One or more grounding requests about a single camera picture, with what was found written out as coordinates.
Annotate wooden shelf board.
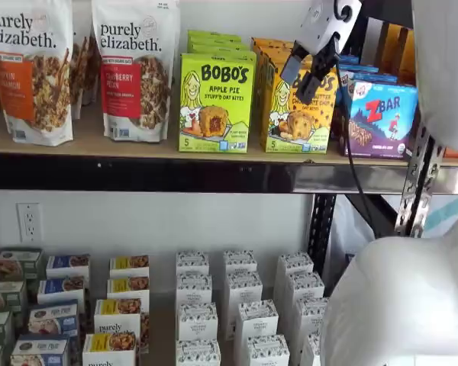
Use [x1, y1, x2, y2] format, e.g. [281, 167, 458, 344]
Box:
[0, 102, 458, 169]

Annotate blue granola box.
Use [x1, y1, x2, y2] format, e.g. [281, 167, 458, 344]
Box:
[10, 334, 72, 366]
[37, 276, 87, 306]
[45, 254, 92, 283]
[27, 300, 80, 339]

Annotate black metal shelf rack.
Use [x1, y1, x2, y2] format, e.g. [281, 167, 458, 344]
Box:
[0, 0, 458, 285]

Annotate large orange brown box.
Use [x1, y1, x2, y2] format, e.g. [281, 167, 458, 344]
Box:
[376, 21, 418, 85]

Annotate green Bobo's apple pie box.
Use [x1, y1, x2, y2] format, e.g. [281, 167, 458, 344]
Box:
[187, 29, 243, 41]
[179, 53, 257, 153]
[186, 42, 253, 59]
[186, 34, 250, 47]

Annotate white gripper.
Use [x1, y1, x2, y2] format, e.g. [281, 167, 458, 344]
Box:
[281, 0, 363, 106]

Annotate red label granola bag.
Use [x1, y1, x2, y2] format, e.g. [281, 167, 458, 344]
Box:
[91, 0, 181, 143]

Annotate purely elizabeth granola bag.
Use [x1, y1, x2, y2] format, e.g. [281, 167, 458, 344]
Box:
[70, 32, 93, 120]
[82, 36, 102, 107]

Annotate orange Bobo's oat bites box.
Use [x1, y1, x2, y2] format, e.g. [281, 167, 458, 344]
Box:
[250, 37, 295, 53]
[253, 46, 302, 92]
[259, 56, 339, 155]

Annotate white wall outlet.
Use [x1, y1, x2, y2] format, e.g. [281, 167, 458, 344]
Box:
[16, 202, 44, 243]

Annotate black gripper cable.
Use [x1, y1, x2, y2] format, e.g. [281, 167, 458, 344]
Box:
[334, 2, 379, 241]

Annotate white patterned pantry box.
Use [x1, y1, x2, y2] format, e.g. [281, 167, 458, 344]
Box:
[234, 300, 279, 354]
[176, 303, 219, 342]
[292, 297, 329, 355]
[284, 271, 325, 321]
[224, 271, 263, 340]
[175, 339, 221, 366]
[245, 334, 291, 366]
[300, 331, 324, 366]
[273, 251, 314, 306]
[175, 250, 211, 276]
[175, 272, 214, 306]
[223, 249, 259, 275]

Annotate Purely Elizabeth small boxes group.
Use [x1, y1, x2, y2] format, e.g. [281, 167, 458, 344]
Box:
[0, 266, 329, 366]

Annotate yellow label granola box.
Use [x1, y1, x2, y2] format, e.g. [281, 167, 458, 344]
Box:
[82, 332, 140, 366]
[94, 297, 150, 354]
[106, 276, 150, 302]
[109, 255, 150, 279]

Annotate translucent plastic sheet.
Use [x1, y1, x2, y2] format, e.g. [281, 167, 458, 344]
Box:
[330, 194, 458, 264]

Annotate orange label granola bag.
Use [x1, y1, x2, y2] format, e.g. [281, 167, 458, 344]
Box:
[0, 0, 74, 146]

